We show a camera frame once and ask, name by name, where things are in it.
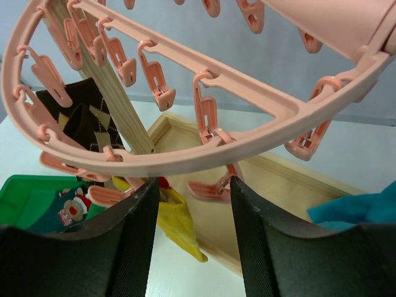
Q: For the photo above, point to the teal cloth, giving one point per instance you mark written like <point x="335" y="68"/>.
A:
<point x="348" y="211"/>

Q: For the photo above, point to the wooden clothes rack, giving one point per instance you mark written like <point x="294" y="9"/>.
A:
<point x="287" y="184"/>

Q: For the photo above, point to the yellow sock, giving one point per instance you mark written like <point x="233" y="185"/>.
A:
<point x="175" y="219"/>

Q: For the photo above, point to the teal reindeer sock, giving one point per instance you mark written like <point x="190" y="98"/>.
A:
<point x="69" y="207"/>

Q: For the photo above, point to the green plastic tray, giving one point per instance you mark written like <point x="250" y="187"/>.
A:
<point x="24" y="198"/>

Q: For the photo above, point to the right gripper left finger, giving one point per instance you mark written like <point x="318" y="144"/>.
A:
<point x="107" y="255"/>

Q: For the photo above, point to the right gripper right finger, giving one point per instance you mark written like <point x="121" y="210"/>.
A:
<point x="284" y="255"/>

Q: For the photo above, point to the brown argyle sock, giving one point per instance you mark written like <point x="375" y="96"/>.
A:
<point x="85" y="128"/>
<point x="85" y="91"/>

